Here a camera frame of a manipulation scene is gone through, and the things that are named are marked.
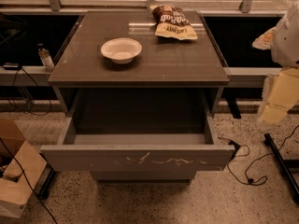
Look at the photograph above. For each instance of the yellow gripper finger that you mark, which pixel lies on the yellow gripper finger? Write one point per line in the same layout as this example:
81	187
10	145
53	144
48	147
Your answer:
280	95
265	40

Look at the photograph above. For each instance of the grey top drawer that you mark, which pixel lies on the grey top drawer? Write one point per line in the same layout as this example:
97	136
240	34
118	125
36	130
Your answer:
138	130

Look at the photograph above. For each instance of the grey drawer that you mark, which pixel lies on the grey drawer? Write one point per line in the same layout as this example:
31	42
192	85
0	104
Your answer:
143	175
138	130

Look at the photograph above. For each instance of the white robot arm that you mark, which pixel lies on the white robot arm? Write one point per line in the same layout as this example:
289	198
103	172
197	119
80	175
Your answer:
285	46

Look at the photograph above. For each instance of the grey drawer cabinet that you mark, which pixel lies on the grey drawer cabinet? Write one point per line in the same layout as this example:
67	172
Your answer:
162	64

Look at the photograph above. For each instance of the grey bottom drawer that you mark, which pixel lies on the grey bottom drawer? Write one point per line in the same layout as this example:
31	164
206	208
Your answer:
143	175

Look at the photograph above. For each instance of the black metal floor stand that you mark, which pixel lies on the black metal floor stand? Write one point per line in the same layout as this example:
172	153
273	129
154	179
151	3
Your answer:
286	166

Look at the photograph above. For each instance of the brown chip bag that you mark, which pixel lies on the brown chip bag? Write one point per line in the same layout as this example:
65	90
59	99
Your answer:
171	22

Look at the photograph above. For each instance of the white bowl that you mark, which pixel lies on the white bowl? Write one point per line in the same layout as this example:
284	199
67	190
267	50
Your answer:
121	50

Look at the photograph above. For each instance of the small bottle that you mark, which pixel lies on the small bottle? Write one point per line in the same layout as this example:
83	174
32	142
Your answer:
45	57

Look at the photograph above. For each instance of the black device on ledge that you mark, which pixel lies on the black device on ledge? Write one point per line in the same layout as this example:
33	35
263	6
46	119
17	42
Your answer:
12	66

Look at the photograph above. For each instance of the cardboard box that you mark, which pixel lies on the cardboard box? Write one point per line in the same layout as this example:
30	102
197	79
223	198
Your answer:
24	167

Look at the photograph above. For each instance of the black power adapter with cable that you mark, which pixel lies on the black power adapter with cable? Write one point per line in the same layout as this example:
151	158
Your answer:
263	179

